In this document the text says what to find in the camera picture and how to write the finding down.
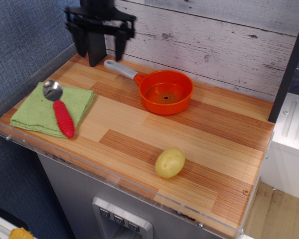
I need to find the silver dispenser button panel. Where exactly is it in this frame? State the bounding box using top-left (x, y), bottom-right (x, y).
top-left (92, 197), bottom-right (154, 239)

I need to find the yellow plastic potato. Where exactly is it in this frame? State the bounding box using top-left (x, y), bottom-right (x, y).
top-left (155, 147), bottom-right (185, 178)

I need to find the grey toy fridge cabinet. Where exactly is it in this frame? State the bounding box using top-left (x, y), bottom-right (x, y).
top-left (38, 154), bottom-right (218, 239)

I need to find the white toy sink unit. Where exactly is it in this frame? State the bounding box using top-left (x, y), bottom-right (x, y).
top-left (260, 93), bottom-right (299, 198)

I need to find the orange pan with grey handle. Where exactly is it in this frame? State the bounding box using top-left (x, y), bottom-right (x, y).
top-left (104, 60), bottom-right (194, 115)

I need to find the green folded cloth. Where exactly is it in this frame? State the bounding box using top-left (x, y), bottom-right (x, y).
top-left (10, 82), bottom-right (95, 138)

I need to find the clear acrylic table guard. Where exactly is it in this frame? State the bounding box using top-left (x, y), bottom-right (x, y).
top-left (0, 46), bottom-right (274, 239)

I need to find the black right frame post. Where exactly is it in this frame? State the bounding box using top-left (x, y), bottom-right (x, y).
top-left (268, 33), bottom-right (299, 123)

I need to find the yellow object bottom left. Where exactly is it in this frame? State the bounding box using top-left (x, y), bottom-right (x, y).
top-left (8, 228), bottom-right (34, 239)

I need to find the spoon with red handle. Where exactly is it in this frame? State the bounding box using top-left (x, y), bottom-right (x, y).
top-left (43, 80), bottom-right (75, 138)

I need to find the black frame post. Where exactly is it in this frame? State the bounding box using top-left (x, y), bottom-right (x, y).
top-left (88, 32), bottom-right (107, 67)
top-left (268, 33), bottom-right (299, 123)

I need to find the black left frame post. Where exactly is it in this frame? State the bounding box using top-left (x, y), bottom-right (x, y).
top-left (88, 32), bottom-right (107, 67)

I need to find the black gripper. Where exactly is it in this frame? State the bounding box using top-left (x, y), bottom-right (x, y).
top-left (64, 0), bottom-right (136, 62)

